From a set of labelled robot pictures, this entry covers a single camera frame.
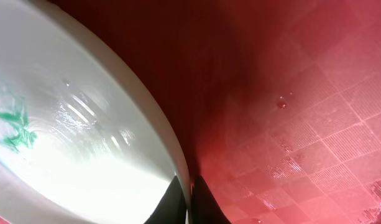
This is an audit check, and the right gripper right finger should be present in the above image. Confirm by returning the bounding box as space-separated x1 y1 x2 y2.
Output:
191 175 231 224

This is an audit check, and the red plastic tray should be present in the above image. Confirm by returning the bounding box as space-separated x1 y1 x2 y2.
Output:
0 0 381 224

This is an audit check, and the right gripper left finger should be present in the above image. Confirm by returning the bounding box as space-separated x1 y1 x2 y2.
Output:
144 176 186 224

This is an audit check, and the white plate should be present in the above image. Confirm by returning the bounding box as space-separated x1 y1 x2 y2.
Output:
0 1 190 223

